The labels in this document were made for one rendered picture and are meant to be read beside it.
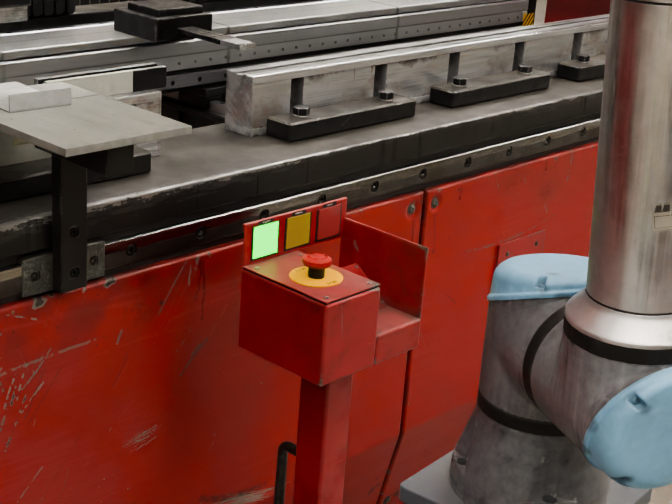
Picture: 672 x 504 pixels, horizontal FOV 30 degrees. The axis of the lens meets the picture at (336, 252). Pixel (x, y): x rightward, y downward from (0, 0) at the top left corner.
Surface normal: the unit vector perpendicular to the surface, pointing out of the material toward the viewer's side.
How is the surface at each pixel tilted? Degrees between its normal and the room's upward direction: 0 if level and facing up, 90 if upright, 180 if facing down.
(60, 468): 90
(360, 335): 90
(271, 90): 90
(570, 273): 8
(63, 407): 90
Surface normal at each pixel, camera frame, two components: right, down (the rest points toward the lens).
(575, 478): 0.45, 0.04
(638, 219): -0.40, 0.33
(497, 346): -0.94, 0.10
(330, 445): 0.73, 0.29
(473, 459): -0.82, -0.18
